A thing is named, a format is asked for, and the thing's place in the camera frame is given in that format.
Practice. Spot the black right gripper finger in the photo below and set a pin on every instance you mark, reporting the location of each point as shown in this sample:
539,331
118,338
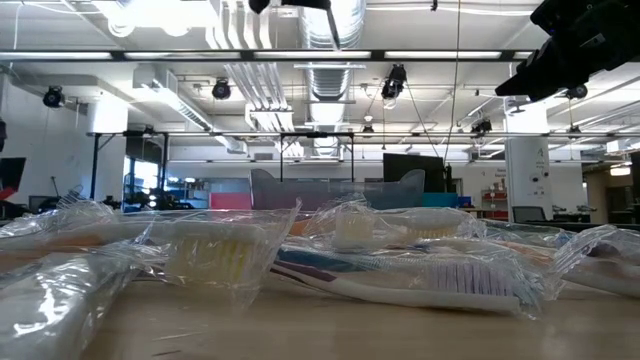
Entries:
545,75

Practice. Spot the yellow bristled toothbrush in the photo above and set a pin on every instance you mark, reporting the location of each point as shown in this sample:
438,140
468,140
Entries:
215,255
352,230

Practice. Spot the black ceiling spotlight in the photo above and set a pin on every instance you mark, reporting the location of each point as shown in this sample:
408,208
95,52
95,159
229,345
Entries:
578,93
482,126
53,97
221,90
368,130
395,80

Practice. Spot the white pillar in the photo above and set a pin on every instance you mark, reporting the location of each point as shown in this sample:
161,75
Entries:
527,170

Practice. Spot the red shelving unit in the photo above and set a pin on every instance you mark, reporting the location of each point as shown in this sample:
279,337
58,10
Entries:
495,202

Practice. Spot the teal plastic bin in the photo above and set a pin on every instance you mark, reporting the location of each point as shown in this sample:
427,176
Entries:
442,200

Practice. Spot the black display screen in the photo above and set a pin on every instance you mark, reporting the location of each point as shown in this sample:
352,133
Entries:
395,162

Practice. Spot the clear plastic bin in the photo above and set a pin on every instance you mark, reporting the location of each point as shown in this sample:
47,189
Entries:
300,195

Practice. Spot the pink plastic bin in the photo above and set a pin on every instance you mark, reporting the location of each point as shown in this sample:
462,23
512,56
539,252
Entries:
230,201

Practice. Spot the workbench with robot equipment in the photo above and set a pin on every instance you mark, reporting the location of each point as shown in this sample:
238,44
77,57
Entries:
160,200

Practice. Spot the purple bristled wrapped toothbrush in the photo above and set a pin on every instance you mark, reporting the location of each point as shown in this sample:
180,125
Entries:
400,296

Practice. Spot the black panel with red edge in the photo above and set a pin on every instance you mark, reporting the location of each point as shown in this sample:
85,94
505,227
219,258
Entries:
12,172

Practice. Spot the silver air duct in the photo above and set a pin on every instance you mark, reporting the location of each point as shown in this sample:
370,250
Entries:
330,80

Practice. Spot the lit wall lamp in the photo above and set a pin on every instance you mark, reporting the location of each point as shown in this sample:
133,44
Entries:
620,170

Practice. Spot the black aluminium rig frame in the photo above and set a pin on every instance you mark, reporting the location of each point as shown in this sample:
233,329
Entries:
117,55

